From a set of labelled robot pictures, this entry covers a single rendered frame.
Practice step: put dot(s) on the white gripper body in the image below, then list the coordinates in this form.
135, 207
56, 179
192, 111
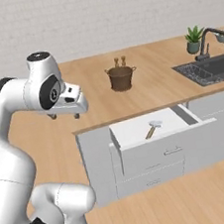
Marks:
73, 105

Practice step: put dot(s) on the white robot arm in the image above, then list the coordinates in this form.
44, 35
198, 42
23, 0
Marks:
11, 170

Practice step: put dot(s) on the white counter cabinet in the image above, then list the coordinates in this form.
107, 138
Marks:
97, 166

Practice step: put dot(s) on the white open drawer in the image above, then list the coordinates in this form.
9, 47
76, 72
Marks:
149, 152

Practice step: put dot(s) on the white middle drawer front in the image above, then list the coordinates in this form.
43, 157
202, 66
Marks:
132, 177

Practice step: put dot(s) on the white low drawer front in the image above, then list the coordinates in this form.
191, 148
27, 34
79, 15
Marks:
134, 189

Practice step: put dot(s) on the brown pot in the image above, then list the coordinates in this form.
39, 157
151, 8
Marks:
121, 79

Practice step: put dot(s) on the green plant in grey pot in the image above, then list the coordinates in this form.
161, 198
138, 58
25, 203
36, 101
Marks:
193, 40

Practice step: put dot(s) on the dark grey sink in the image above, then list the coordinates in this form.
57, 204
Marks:
208, 69

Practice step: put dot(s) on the black tap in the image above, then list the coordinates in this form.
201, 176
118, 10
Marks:
204, 43

